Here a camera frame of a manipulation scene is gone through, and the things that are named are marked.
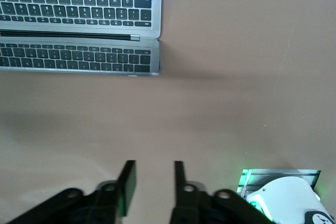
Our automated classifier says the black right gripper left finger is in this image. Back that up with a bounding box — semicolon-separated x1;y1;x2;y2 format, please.
5;160;139;224

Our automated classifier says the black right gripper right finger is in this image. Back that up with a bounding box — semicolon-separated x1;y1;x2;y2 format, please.
169;161;274;224

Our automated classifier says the brown paper table cover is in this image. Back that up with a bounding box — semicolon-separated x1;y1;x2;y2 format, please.
0;0;336;224

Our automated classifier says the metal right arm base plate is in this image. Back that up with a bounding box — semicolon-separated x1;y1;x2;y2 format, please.
237;169;322;201

